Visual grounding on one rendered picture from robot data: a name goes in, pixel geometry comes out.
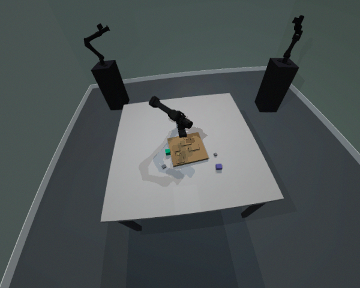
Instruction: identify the tan puzzle board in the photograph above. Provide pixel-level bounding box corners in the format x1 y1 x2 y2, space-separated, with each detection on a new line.
167 132 209 167

